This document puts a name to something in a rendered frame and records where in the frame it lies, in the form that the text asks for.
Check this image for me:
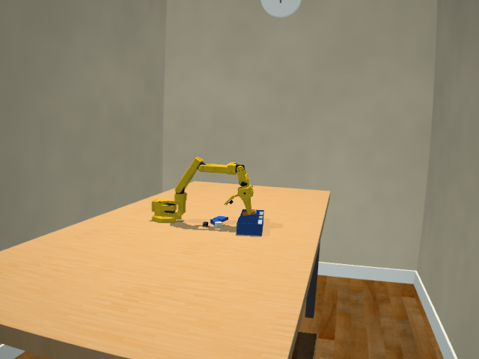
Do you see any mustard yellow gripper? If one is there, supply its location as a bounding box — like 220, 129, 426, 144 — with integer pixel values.
225, 185, 254, 215

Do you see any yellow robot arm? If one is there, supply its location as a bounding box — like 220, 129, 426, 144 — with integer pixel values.
152, 157, 249, 223

